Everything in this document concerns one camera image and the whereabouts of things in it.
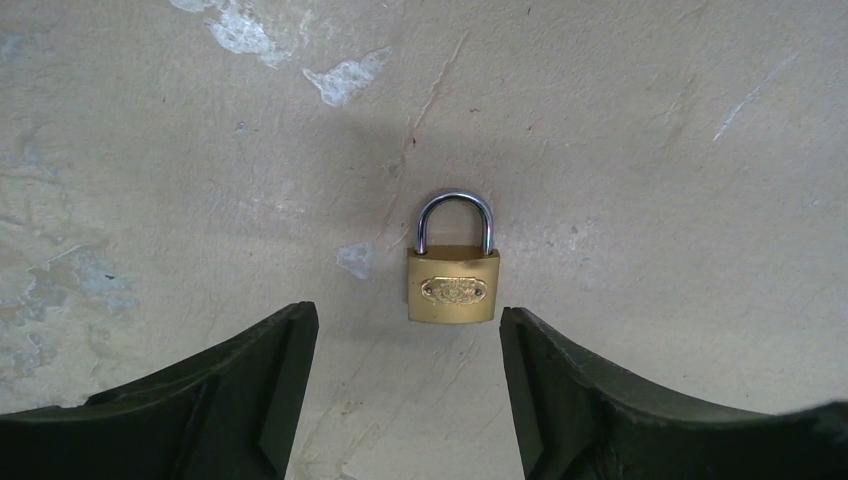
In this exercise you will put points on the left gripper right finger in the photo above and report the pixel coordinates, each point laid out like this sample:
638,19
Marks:
578,415

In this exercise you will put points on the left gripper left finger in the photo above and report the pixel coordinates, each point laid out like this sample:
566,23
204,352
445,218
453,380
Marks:
228,412

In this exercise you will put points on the brass padlock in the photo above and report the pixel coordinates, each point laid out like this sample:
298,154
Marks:
453,284

